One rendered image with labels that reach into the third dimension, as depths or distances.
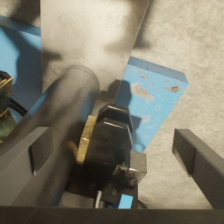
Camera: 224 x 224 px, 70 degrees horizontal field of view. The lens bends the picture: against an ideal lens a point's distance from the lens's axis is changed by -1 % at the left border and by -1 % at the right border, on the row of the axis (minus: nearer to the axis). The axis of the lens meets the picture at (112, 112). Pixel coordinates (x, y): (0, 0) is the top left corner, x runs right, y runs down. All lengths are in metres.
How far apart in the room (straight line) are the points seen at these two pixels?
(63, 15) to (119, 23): 0.23
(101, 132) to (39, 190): 0.21
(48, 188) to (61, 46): 0.59
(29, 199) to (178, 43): 0.85
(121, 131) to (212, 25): 0.66
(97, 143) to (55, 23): 0.52
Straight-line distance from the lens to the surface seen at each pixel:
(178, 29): 0.89
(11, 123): 0.74
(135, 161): 0.64
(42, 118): 0.51
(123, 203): 0.62
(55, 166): 0.45
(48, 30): 0.81
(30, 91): 1.06
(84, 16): 0.74
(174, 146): 0.17
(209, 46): 0.96
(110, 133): 0.48
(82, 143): 0.53
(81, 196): 0.69
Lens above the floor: 0.85
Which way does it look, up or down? 50 degrees down
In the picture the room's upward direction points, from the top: 168 degrees counter-clockwise
